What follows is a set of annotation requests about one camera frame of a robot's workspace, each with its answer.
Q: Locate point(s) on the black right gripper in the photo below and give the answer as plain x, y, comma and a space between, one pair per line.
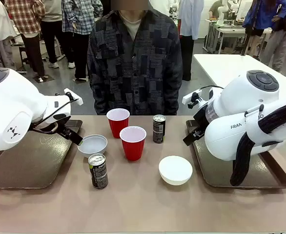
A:
200, 122

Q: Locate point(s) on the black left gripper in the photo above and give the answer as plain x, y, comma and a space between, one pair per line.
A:
64, 130

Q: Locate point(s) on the black drink can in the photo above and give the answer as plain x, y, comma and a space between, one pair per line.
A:
159, 131
98, 173

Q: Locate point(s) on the white bowl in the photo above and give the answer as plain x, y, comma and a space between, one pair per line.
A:
174, 170

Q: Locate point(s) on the red plastic party cup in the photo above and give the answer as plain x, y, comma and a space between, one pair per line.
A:
117, 129
132, 148

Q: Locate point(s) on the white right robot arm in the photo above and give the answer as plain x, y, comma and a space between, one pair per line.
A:
230, 136

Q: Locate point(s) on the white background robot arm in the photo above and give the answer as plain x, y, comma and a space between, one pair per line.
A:
222, 9

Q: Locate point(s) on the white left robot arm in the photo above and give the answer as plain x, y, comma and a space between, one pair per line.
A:
11, 109

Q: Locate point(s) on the pale grey bowl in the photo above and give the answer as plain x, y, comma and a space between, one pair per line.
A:
94, 148

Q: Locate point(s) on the brown plastic serving tray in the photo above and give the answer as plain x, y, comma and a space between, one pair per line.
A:
218, 175
35, 165

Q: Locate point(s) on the white folding table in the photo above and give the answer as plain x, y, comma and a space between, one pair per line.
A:
230, 65

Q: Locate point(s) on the person in patchwork shirt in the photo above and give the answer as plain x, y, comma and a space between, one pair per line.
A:
133, 73

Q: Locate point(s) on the bystander in black trousers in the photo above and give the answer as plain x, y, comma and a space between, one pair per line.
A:
54, 31

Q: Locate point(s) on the white background desk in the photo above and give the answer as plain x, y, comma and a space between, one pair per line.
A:
230, 31

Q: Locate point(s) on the bystander in light blue shirt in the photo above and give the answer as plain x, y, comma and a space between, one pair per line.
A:
190, 19

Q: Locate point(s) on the bystander in blue plaid shirt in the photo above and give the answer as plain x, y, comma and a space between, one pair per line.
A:
79, 14

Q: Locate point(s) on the bystander in grey trousers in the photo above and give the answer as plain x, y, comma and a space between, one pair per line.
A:
277, 44

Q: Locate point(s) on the bystander in red plaid shirt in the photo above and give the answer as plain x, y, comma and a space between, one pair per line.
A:
26, 14

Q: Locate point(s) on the bystander in blue jacket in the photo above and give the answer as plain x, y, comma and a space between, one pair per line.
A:
262, 14

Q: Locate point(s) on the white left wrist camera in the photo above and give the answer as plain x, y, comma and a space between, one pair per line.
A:
74, 98

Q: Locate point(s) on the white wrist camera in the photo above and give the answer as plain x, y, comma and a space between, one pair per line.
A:
74, 98
190, 97

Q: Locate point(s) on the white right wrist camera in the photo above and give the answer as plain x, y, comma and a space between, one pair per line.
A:
190, 97

